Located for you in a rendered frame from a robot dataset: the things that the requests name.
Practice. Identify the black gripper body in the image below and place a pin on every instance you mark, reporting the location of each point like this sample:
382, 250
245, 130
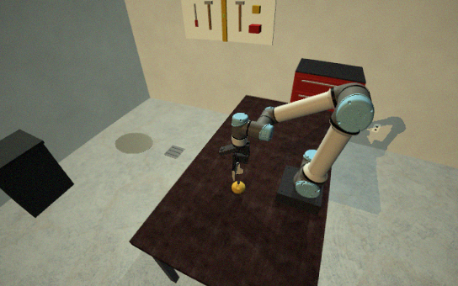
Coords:
242, 153

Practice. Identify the gold service bell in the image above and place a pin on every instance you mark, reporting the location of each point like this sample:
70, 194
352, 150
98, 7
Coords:
238, 187

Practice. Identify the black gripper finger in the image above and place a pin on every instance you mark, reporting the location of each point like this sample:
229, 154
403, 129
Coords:
235, 170

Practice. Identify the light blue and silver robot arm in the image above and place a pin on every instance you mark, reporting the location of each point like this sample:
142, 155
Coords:
355, 112

